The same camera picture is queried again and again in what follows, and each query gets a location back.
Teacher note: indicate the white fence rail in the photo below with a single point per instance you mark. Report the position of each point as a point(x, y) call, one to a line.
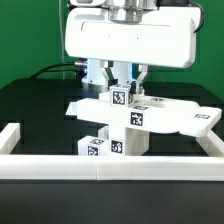
point(46, 167)
point(9, 137)
point(211, 144)

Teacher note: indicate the white right fence rail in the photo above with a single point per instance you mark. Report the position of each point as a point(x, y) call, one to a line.
point(211, 144)

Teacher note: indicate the white front fence rail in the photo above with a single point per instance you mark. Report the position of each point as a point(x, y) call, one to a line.
point(46, 167)

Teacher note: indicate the white left fence rail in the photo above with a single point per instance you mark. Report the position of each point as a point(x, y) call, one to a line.
point(9, 137)

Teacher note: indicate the white tag sheet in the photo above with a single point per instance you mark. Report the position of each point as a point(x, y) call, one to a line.
point(72, 109)

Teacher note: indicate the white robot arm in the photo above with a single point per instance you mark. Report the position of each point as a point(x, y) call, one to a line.
point(124, 11)

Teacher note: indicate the tagged white cube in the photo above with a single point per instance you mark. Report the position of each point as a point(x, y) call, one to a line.
point(120, 95)

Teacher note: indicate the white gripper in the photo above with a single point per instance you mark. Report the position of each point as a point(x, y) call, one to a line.
point(164, 37)

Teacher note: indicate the white chair seat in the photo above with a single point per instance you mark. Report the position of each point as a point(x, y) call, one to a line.
point(125, 141)

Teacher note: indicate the white chair back frame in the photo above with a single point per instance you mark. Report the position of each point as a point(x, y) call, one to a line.
point(152, 114)

